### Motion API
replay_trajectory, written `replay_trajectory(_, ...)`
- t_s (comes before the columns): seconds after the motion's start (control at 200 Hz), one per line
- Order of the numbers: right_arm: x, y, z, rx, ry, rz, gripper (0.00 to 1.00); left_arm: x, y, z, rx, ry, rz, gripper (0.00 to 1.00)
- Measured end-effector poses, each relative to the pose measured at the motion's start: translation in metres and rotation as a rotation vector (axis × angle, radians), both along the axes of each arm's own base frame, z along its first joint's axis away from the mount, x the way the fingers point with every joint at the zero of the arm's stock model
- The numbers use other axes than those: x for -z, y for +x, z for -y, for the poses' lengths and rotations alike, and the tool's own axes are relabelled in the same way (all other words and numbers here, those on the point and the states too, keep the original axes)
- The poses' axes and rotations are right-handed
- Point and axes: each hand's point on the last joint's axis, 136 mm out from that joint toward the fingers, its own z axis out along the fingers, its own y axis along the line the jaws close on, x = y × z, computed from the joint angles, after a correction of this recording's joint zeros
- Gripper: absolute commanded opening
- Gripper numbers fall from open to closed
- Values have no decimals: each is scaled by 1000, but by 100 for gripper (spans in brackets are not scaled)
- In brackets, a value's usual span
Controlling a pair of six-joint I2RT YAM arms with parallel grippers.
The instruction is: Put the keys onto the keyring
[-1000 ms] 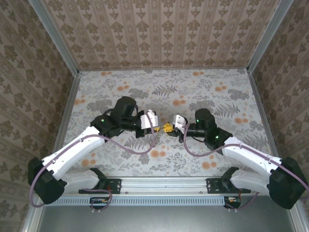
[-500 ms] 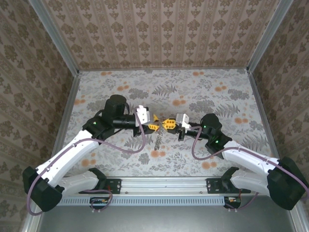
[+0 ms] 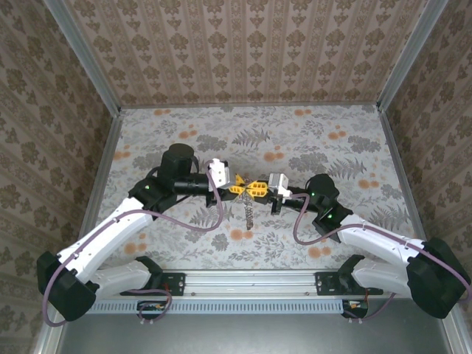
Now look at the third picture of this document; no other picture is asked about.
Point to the aluminium side rail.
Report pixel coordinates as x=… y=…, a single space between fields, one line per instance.
x=106 y=155
x=399 y=166

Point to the aluminium back rail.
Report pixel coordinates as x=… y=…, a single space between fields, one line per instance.
x=250 y=105

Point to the floral tablecloth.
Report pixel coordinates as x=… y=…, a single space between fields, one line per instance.
x=295 y=129

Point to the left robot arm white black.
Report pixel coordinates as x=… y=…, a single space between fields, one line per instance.
x=110 y=232

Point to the grey metal base plate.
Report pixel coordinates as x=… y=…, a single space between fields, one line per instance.
x=239 y=335

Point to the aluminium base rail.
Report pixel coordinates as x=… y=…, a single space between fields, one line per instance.
x=250 y=282

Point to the aluminium corner post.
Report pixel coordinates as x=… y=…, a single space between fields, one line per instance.
x=86 y=55
x=409 y=55

